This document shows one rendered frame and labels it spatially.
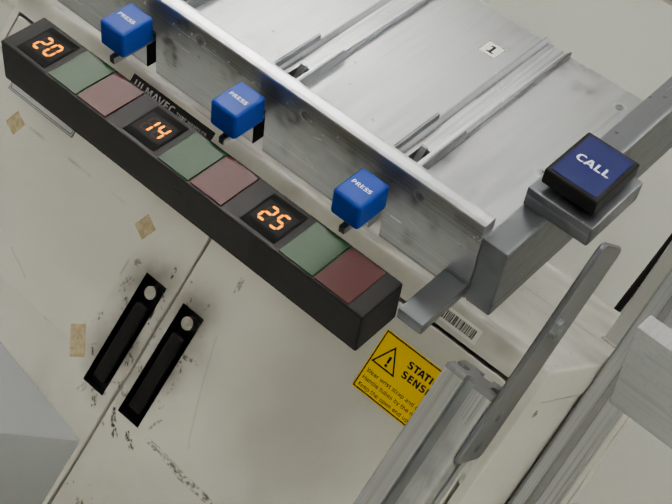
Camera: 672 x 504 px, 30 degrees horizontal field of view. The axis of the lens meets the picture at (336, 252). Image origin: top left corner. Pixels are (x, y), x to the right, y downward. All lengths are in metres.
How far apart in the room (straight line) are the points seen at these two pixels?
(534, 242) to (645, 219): 1.96
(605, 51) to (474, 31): 1.90
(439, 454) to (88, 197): 0.62
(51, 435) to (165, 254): 0.75
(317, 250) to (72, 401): 0.59
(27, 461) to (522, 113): 0.49
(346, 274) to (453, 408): 0.12
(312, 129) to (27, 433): 0.39
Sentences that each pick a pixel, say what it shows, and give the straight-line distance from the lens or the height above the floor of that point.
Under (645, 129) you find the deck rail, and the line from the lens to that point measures 0.89.
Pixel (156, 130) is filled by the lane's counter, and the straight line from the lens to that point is 0.85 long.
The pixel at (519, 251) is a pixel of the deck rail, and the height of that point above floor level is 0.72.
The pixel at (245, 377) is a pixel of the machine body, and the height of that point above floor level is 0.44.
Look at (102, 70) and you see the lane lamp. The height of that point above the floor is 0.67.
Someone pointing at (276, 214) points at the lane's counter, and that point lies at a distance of 0.80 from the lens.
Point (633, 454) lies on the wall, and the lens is 2.78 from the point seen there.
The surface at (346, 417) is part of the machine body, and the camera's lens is 1.17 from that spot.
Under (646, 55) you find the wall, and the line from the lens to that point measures 2.82.
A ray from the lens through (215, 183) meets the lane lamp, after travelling 0.82.
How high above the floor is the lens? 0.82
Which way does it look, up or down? 11 degrees down
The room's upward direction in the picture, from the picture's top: 32 degrees clockwise
